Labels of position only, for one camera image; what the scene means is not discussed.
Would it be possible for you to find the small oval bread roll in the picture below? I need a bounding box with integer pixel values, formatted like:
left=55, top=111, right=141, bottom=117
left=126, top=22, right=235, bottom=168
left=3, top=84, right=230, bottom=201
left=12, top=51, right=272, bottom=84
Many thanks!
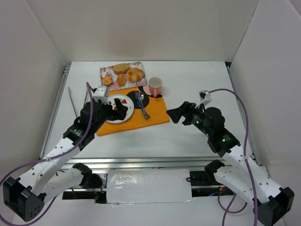
left=116, top=74, right=126, bottom=87

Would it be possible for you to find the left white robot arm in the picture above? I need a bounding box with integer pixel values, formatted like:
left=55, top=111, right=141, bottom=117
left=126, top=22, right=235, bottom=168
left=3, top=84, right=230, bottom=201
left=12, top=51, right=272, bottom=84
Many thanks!
left=0, top=98, right=128, bottom=225

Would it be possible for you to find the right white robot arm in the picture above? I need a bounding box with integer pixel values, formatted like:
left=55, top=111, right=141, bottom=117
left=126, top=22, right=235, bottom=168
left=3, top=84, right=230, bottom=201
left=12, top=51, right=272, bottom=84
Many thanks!
left=166, top=101, right=294, bottom=226

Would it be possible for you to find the twisted round bread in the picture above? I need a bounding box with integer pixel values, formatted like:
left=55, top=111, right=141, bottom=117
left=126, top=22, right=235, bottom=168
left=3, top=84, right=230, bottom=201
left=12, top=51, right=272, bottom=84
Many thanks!
left=127, top=67, right=144, bottom=82

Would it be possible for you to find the sliced baguette bread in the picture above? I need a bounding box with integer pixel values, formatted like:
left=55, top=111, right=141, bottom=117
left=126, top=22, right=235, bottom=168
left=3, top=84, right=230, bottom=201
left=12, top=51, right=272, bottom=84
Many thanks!
left=112, top=63, right=130, bottom=75

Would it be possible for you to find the white strawberry plate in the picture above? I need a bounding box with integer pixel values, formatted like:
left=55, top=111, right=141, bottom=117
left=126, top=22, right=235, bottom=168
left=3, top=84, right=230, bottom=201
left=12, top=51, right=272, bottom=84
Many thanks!
left=105, top=94, right=135, bottom=125

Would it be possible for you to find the metal spoon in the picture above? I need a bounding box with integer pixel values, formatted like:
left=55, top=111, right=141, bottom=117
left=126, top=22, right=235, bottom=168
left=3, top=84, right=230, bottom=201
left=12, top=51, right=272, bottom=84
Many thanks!
left=137, top=91, right=148, bottom=120

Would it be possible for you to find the orange placemat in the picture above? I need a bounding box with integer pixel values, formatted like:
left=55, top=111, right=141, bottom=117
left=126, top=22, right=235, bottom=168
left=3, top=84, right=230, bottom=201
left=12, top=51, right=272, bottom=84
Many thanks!
left=95, top=87, right=170, bottom=137

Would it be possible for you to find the small round bun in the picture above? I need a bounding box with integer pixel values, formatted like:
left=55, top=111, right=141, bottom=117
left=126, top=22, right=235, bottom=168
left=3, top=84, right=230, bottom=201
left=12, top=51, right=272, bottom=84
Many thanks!
left=101, top=76, right=113, bottom=86

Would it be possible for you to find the floral tray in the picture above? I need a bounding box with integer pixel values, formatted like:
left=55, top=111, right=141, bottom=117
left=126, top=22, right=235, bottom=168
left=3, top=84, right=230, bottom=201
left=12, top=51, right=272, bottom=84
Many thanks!
left=100, top=62, right=148, bottom=91

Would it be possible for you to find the pink mug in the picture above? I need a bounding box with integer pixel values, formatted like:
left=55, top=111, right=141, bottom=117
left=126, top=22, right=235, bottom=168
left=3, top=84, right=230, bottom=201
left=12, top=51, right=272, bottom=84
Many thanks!
left=148, top=77, right=162, bottom=97

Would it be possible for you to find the white taped cover plate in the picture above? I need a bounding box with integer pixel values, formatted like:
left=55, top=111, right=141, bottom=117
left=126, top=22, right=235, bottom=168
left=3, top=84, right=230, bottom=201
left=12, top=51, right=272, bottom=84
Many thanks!
left=106, top=169, right=192, bottom=204

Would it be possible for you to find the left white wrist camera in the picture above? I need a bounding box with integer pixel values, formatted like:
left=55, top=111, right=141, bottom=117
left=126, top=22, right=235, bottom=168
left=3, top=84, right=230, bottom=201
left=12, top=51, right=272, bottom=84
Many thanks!
left=93, top=86, right=110, bottom=105

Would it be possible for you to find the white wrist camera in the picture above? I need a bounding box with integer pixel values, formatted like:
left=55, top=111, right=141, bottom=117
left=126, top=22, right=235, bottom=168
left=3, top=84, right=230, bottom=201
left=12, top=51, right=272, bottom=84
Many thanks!
left=93, top=86, right=110, bottom=105
left=198, top=90, right=212, bottom=106

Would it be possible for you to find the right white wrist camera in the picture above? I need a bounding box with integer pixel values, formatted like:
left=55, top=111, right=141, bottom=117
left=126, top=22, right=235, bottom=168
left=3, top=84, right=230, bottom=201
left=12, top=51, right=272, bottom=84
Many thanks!
left=198, top=90, right=212, bottom=106

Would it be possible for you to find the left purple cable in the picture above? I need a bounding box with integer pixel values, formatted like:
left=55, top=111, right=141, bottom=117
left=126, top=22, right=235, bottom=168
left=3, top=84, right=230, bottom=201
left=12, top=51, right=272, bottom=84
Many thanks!
left=0, top=81, right=97, bottom=225

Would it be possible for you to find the purple cable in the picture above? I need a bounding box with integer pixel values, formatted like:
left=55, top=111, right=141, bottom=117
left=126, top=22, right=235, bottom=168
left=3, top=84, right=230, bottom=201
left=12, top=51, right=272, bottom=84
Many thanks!
left=208, top=88, right=259, bottom=226
left=0, top=81, right=97, bottom=225

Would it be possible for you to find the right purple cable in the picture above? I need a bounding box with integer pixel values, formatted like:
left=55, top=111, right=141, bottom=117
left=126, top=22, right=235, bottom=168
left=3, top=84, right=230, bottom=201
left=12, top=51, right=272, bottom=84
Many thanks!
left=208, top=88, right=259, bottom=226

